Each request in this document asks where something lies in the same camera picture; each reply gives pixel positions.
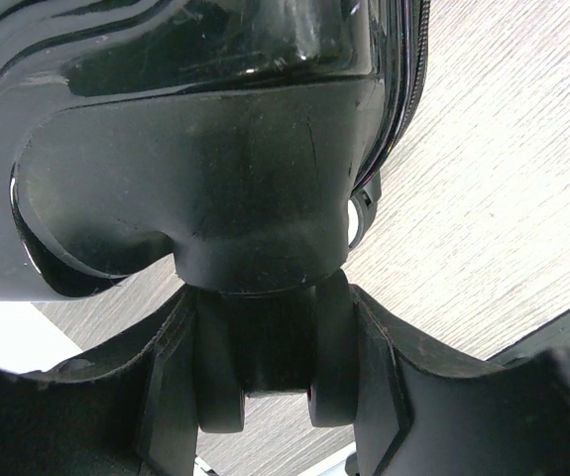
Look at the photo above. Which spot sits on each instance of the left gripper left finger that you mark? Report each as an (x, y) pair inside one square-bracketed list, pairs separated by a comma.
[(124, 407)]

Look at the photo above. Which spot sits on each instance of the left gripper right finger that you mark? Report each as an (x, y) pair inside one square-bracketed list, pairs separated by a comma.
[(426, 408)]

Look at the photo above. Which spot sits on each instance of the black white space suitcase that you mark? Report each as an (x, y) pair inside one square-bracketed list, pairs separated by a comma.
[(228, 135)]

